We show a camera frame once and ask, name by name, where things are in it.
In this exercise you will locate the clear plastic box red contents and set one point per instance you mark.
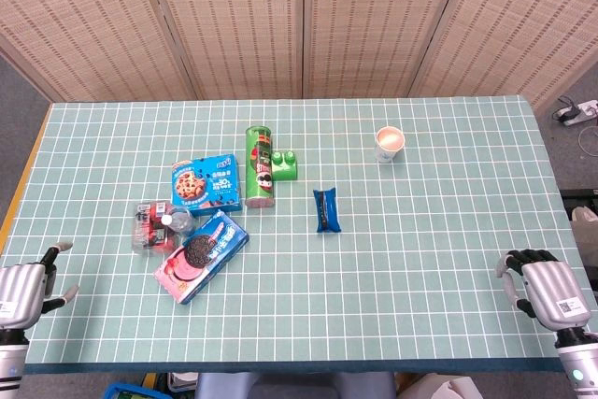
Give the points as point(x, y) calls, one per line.
point(147, 231)

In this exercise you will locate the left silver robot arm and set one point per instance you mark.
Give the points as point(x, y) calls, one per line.
point(11, 359)

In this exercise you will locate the white power strip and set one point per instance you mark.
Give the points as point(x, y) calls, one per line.
point(586, 111)

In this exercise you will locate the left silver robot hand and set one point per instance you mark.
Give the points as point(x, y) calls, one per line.
point(21, 284)

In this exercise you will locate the blue chocolate chip cookie box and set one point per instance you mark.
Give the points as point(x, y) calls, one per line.
point(205, 184)

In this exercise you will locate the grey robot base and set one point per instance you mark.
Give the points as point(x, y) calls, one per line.
point(294, 387)

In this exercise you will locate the pink and blue Oreo box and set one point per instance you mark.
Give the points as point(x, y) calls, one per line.
point(205, 249)

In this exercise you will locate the teal grid tablecloth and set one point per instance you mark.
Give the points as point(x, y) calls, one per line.
point(420, 254)

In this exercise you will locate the blue Oreo snack pack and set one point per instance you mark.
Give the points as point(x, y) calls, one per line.
point(326, 209)

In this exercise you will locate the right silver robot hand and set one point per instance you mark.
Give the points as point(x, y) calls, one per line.
point(549, 284)

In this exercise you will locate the blue plastic crate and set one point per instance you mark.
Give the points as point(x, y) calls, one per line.
point(126, 392)

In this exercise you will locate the white paper cup blue flower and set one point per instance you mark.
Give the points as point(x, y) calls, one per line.
point(389, 139)

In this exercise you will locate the green Pringles can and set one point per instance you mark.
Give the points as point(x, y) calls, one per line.
point(259, 161)

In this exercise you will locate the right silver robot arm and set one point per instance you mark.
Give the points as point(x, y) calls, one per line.
point(577, 364)

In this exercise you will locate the woven bamboo screen panel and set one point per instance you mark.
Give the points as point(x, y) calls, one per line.
point(374, 20)
point(233, 20)
point(523, 20)
point(84, 20)

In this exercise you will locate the green toy building block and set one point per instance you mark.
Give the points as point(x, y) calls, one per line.
point(285, 169)

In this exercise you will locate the beige bag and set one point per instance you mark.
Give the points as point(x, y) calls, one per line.
point(584, 215)

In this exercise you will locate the black box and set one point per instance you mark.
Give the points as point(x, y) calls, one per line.
point(577, 197)

